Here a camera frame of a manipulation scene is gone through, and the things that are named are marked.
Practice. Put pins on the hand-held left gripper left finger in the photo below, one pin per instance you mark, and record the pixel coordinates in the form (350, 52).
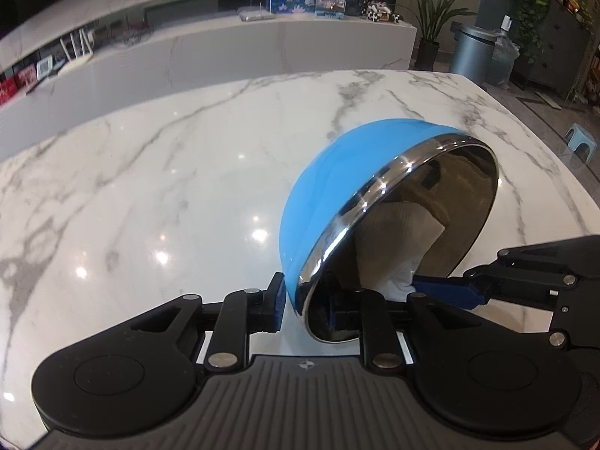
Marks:
(280, 301)

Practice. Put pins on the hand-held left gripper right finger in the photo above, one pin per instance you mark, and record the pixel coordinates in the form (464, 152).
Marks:
(333, 315)

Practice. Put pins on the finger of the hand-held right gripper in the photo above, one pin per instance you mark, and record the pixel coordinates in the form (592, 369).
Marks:
(445, 287)
(579, 321)

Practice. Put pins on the white cleaning cloth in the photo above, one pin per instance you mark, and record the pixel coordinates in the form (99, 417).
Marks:
(398, 239)

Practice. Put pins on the blue steel-lined bowl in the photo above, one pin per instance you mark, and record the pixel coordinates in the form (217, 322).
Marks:
(337, 187)

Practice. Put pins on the small blue stool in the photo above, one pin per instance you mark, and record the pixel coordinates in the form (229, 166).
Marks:
(580, 137)

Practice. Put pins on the flat cardboard piece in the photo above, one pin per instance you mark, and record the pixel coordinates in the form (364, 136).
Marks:
(547, 99)

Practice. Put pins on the grey metal trash bin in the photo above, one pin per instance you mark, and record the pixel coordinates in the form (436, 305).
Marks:
(471, 56)

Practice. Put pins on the clear plastic bag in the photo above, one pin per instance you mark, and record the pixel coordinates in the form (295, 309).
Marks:
(505, 58)

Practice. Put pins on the white marble counter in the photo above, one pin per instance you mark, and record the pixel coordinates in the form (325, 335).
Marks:
(234, 56)

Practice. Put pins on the potted long-leaf plant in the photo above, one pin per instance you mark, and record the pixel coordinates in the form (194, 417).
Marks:
(429, 33)

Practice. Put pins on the grey drawer cabinet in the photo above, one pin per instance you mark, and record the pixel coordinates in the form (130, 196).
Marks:
(567, 56)

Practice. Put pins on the black and white toy figures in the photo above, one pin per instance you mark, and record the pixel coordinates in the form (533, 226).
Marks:
(382, 12)

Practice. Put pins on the silver flat box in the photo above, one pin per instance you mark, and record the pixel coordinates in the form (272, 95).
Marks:
(257, 14)

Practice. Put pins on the green climbing plant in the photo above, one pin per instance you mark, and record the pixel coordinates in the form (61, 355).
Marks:
(532, 4)

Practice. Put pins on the colourful photo cards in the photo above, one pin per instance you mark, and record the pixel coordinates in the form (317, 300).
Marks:
(330, 4)

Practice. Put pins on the white router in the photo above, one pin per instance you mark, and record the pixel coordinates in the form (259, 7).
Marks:
(77, 49)

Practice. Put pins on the small white display clock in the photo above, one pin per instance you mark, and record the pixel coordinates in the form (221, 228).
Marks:
(45, 67)

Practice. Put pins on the red boxes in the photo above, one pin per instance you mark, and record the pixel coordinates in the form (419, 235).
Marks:
(16, 85)

